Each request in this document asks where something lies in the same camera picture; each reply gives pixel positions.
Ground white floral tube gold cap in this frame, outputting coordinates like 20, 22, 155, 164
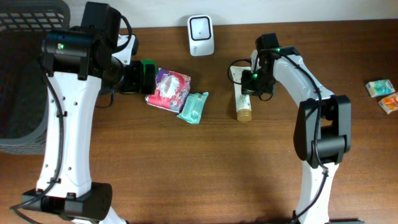
229, 66, 252, 122

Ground green lidded jar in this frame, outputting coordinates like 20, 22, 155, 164
141, 60, 158, 95

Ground white barcode scanner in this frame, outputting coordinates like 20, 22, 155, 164
187, 15, 215, 57

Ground grey plastic basket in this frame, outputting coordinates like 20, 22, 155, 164
1, 0, 70, 155

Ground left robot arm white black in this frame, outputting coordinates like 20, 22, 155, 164
11, 2, 157, 223

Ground orange small tissue box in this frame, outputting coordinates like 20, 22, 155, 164
378, 92, 398, 114

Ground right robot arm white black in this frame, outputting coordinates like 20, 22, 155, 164
241, 33, 351, 223

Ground teal wet wipes packet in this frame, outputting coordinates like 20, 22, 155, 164
177, 92, 208, 124

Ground teal small tissue box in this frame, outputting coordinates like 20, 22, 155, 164
366, 79, 396, 98

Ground red purple snack packet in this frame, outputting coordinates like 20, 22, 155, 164
146, 68, 191, 113

